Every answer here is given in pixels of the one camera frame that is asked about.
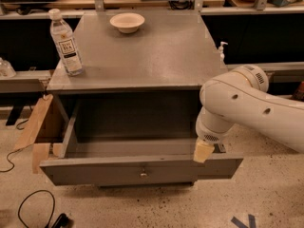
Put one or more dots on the white paper bowl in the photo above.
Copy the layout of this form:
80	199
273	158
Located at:
127	22

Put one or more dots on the wooden plank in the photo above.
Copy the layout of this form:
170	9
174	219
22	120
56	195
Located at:
34	123

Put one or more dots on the grey top drawer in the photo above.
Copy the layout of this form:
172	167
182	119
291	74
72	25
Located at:
109	144

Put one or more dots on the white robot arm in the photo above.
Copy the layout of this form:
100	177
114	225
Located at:
240	97

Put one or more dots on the white pump dispenser bottle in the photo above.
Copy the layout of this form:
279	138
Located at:
221	50

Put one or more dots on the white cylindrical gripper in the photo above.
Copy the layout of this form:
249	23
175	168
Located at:
208	136

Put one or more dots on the clear tea bottle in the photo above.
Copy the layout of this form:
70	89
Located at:
63	37

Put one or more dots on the grey drawer cabinet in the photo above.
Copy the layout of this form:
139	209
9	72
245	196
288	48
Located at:
164	63

